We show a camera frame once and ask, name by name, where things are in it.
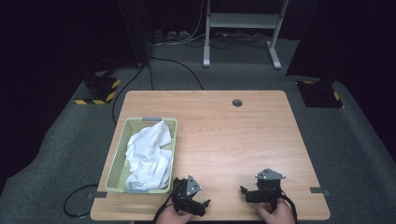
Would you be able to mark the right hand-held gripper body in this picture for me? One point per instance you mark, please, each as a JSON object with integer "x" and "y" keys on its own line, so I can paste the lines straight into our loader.
{"x": 267, "y": 186}

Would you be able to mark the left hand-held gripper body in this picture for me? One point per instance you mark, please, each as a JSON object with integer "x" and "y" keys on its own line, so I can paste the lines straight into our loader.
{"x": 182, "y": 196}

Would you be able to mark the white garment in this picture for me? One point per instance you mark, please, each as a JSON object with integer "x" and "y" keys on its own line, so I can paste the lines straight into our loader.
{"x": 151, "y": 158}

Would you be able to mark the light green plastic basket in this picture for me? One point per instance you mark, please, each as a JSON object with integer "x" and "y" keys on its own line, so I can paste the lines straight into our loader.
{"x": 120, "y": 168}

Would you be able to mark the person's left hand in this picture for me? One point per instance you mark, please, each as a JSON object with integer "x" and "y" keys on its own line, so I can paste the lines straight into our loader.
{"x": 172, "y": 216}

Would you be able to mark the person's right hand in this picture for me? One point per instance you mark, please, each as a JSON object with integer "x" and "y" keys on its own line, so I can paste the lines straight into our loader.
{"x": 277, "y": 214}

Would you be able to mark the black base with striped edge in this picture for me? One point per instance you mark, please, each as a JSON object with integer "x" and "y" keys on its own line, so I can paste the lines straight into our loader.
{"x": 99, "y": 88}
{"x": 319, "y": 93}

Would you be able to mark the power strip with plugs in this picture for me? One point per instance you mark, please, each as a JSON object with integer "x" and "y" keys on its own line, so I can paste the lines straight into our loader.
{"x": 171, "y": 33}

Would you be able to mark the grey metal stand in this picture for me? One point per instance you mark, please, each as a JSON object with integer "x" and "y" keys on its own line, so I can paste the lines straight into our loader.
{"x": 243, "y": 20}

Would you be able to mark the grey table edge bracket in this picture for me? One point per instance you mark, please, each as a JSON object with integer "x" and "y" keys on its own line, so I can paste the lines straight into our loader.
{"x": 96, "y": 195}
{"x": 320, "y": 190}

